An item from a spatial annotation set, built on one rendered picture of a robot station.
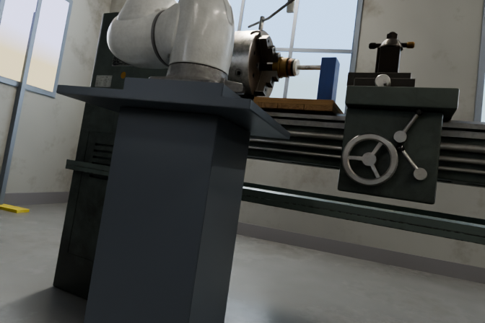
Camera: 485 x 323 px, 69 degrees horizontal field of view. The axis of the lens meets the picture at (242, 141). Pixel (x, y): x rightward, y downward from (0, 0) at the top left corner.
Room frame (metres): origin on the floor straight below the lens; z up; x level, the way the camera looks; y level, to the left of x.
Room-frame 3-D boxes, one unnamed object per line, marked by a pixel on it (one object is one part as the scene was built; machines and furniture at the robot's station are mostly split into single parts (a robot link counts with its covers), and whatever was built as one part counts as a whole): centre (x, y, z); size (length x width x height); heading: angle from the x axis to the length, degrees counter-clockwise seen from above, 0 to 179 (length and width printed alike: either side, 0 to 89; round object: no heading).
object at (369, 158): (1.06, -0.44, 0.73); 0.27 x 0.12 x 0.27; 64
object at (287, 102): (1.42, -0.23, 0.89); 0.36 x 0.30 x 0.04; 154
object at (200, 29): (0.90, 0.15, 0.97); 0.18 x 0.16 x 0.22; 61
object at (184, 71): (0.88, 0.12, 0.83); 0.22 x 0.18 x 0.06; 72
